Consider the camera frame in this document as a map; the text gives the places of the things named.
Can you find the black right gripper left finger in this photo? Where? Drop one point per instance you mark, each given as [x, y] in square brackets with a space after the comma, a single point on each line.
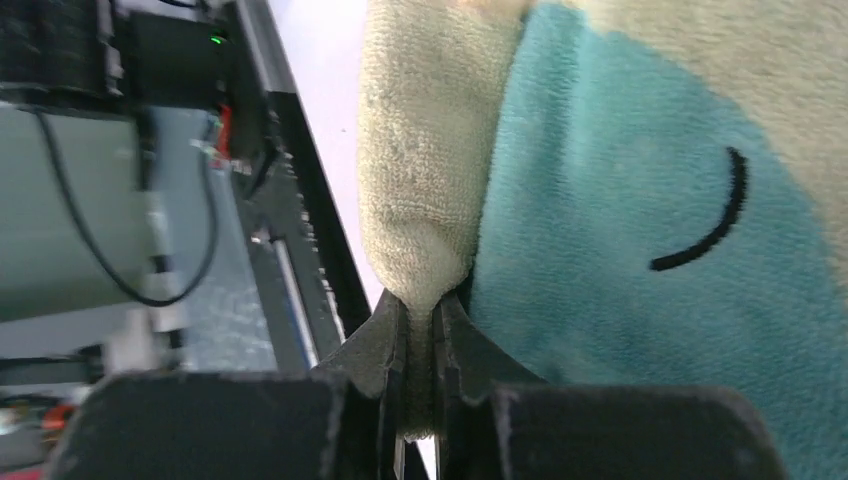
[371, 364]

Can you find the left controller board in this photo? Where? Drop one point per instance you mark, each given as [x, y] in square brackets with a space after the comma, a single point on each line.
[222, 80]

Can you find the teal towel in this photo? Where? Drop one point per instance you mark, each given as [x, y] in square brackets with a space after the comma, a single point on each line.
[642, 192]

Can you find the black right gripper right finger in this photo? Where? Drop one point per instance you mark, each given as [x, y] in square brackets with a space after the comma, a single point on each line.
[467, 366]

